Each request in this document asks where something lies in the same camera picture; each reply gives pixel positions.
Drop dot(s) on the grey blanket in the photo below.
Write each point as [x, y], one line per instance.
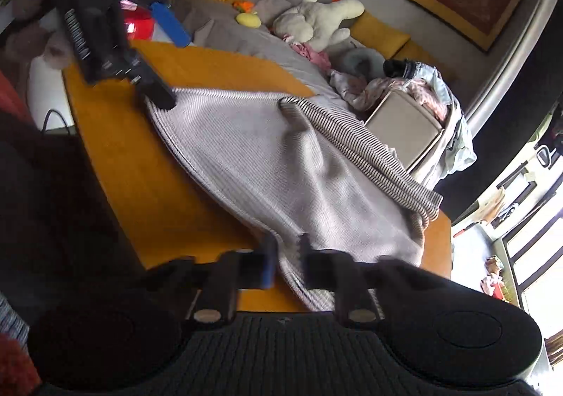
[246, 35]

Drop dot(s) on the yellow cushion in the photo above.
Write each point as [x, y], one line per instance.
[378, 33]

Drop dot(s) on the beige box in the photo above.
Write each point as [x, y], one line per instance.
[402, 128]

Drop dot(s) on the pink floral cloth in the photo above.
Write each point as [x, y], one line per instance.
[374, 90]

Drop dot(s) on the grey striped knit garment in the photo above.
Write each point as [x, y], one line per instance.
[281, 167]

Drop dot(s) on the grey neck pillow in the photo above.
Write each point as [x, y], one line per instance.
[363, 59]

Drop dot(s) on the red plastic object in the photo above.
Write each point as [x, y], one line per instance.
[138, 25]

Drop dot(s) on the light blue cloth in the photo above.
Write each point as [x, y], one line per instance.
[457, 141]

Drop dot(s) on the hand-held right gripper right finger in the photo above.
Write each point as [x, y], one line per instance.
[302, 262]

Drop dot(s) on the black sock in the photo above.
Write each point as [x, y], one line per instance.
[398, 67]

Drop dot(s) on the white plush toy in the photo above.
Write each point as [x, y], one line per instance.
[314, 20]

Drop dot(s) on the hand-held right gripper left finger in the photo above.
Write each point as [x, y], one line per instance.
[268, 266]

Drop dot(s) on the blue plastic object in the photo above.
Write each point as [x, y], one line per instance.
[171, 25]

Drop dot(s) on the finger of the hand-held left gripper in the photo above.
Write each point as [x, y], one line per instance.
[154, 86]

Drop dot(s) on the brown plush toy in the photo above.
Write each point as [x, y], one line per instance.
[28, 26]

